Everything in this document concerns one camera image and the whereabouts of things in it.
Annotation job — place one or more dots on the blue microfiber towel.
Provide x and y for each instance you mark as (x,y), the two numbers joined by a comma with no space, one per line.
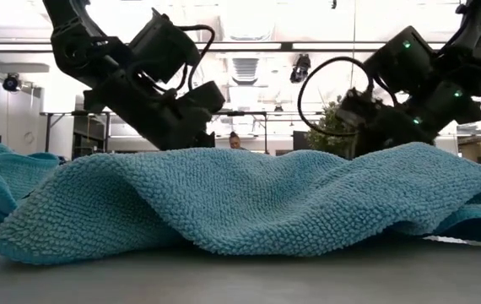
(240,202)

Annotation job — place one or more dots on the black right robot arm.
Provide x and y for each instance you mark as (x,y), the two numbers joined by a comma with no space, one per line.
(477,50)

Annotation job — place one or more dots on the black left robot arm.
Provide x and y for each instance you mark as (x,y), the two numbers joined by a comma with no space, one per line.
(80,46)

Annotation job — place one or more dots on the person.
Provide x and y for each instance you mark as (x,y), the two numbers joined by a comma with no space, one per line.
(235,142)

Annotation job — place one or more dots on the small green potted plant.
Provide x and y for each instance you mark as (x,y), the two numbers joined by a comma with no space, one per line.
(329,143)

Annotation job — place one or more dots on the ceiling air vent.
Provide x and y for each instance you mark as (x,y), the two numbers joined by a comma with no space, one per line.
(245,69)

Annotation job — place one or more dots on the small dark background screen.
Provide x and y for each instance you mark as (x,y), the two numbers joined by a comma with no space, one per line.
(300,141)

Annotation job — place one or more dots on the black hanging spotlight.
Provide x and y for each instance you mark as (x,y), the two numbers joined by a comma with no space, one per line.
(300,67)

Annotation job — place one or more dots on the white translucent table mat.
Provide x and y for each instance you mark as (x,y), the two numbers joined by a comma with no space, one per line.
(240,283)

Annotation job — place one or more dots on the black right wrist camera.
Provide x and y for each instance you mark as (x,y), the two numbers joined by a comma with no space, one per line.
(358,107)

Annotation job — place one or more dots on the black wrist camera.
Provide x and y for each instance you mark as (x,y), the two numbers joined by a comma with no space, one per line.
(209,97)
(358,107)

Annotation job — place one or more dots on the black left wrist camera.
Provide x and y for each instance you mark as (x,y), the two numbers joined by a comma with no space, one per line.
(209,97)

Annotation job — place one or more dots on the black wall-mounted camera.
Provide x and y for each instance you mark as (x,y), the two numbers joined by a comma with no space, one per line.
(11,82)

